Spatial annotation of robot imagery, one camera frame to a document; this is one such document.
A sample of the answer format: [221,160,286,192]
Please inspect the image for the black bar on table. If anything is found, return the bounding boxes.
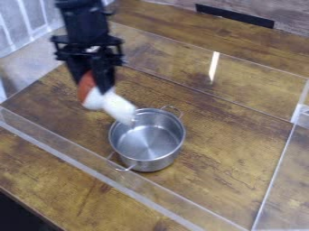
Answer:
[195,4,275,29]

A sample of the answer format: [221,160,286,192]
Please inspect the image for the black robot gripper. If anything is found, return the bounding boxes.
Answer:
[51,35,126,94]

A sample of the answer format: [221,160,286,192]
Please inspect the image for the clear acrylic enclosure wall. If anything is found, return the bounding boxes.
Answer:
[0,0,309,231]

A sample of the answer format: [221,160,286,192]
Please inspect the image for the white red plush mushroom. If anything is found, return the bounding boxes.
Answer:
[77,71,138,125]

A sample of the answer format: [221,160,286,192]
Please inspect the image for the silver metal pot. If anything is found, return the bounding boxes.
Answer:
[105,106,186,172]

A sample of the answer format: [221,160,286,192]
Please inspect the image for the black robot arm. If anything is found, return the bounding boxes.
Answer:
[51,0,124,94]

